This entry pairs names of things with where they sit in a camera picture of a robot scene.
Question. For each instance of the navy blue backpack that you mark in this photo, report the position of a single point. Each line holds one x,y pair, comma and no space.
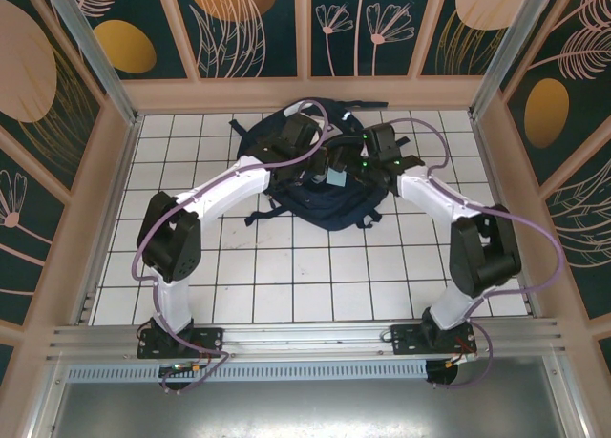
329,209

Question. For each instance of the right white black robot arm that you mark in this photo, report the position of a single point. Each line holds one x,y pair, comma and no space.
482,252

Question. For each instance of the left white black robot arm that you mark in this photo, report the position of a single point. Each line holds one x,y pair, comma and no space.
167,237

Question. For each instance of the grey metal sheet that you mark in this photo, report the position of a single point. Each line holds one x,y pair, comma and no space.
305,409

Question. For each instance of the small green circuit board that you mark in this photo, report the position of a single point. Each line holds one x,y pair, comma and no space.
179,367

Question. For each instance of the aluminium corner post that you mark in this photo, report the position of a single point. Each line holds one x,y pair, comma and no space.
95,47
503,47

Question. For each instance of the aluminium mounting rail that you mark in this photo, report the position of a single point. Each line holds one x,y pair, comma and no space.
310,335

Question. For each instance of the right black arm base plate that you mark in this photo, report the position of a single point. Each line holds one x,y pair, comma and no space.
406,340

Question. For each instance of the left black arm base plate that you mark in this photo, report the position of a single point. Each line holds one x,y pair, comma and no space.
210,338

